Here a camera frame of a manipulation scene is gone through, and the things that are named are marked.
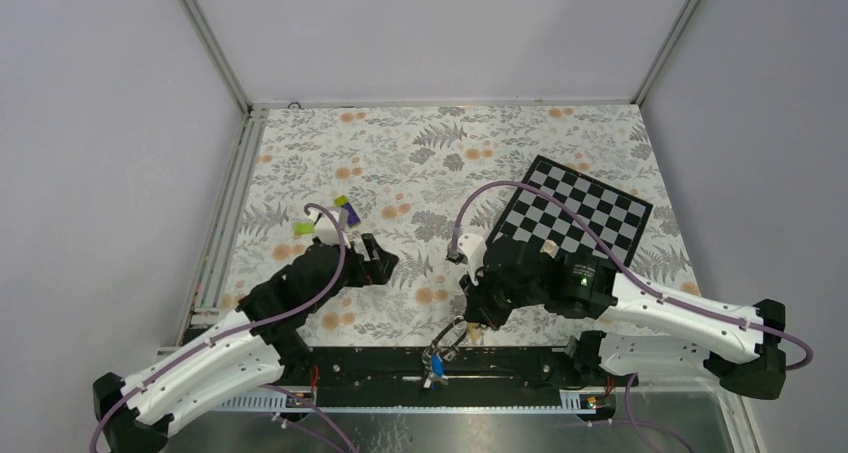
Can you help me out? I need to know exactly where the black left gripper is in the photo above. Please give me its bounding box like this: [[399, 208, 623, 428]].
[[307, 233, 398, 314]]

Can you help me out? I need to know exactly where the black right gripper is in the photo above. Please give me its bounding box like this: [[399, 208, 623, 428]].
[[460, 261, 544, 330]]

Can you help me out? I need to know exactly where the blue key tag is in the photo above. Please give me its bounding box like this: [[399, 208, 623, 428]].
[[424, 371, 447, 389]]

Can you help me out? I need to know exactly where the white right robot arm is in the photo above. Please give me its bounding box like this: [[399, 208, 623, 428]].
[[448, 234, 787, 400]]

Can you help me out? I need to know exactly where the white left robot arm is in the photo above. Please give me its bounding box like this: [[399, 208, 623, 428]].
[[92, 233, 399, 452]]

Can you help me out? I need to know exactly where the green marker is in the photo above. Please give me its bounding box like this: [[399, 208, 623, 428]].
[[292, 221, 315, 236]]

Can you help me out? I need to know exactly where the purple yellow marker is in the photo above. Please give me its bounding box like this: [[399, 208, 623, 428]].
[[334, 196, 361, 228]]

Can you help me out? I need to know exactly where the black white chessboard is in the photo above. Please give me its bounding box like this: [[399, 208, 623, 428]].
[[486, 155, 653, 265]]

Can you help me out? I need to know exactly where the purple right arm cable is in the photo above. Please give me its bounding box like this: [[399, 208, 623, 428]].
[[448, 181, 813, 372]]

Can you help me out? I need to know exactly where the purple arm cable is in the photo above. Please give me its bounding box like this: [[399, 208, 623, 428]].
[[90, 203, 366, 453], [448, 181, 813, 372]]

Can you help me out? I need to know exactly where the black front rail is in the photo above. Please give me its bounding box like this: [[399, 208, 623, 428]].
[[277, 346, 620, 389]]

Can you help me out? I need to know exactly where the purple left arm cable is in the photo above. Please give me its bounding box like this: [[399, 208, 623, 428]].
[[90, 203, 366, 453]]

